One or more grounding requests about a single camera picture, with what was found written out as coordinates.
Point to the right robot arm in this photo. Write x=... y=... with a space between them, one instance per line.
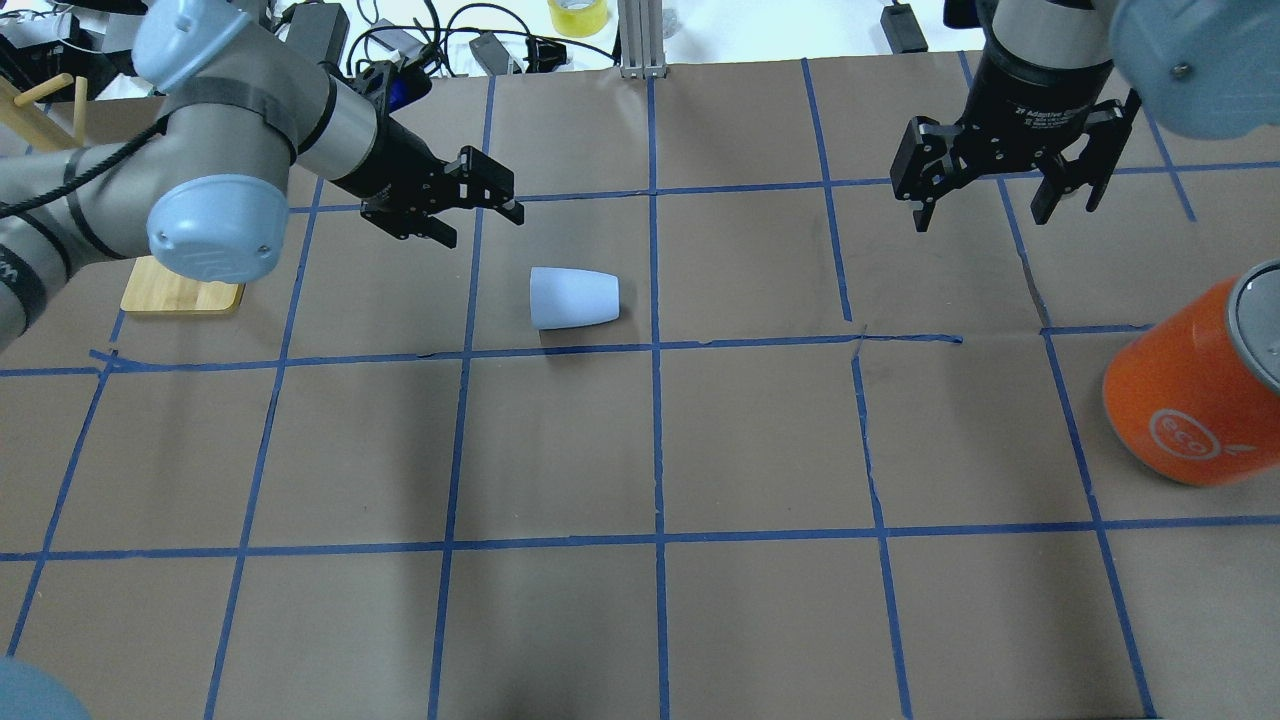
x=1203 y=69

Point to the black power adapter right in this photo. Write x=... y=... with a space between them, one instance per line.
x=902 y=29

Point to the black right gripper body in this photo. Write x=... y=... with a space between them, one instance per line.
x=1040 y=85

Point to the white plastic cup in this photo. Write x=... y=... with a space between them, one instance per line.
x=567 y=298

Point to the black power adapter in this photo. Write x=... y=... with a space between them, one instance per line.
x=317 y=30
x=902 y=29

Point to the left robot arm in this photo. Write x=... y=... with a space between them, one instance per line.
x=203 y=189

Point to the aluminium frame post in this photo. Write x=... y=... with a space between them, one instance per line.
x=640 y=40

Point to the orange cylindrical canister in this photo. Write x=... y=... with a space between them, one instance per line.
x=1196 y=398

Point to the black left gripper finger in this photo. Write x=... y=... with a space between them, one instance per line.
x=422 y=224
x=484 y=183

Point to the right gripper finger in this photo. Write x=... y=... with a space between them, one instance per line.
x=1107 y=128
x=925 y=167

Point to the yellow tape roll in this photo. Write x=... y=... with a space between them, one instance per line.
x=578 y=19

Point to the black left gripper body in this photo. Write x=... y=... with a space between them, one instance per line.
x=388 y=166

